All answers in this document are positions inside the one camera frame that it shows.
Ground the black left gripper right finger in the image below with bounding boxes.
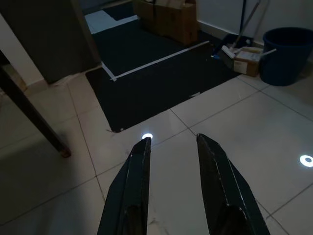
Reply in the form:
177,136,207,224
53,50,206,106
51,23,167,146
196,133,270,235

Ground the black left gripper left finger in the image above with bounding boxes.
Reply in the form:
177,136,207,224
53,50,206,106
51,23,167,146
97,137,152,235

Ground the black floor mat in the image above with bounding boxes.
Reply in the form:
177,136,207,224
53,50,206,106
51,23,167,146
85,1,242,133

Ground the small cardboard box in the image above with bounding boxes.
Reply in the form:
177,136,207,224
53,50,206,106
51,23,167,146
233,46,264,77

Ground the white tape strip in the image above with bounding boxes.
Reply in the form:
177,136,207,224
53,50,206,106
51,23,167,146
101,40,210,82

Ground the dark wooden table leg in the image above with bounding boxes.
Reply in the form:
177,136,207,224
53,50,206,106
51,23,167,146
0,50,72,158

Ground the blue plastic bucket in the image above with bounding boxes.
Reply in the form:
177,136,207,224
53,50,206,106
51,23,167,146
259,27,313,87

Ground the large brown cardboard box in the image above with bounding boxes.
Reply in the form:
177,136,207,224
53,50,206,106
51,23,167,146
134,0,200,46

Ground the white floor sheet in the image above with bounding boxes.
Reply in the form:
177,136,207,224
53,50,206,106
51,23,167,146
84,9,139,35

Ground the grey metal cabinet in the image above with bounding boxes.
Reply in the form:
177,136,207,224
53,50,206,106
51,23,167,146
0,0,102,85

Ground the blue pole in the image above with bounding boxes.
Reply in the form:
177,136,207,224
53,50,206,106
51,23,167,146
240,0,247,38

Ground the white mop with metal handle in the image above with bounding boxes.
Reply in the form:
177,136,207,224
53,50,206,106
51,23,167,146
221,0,264,60

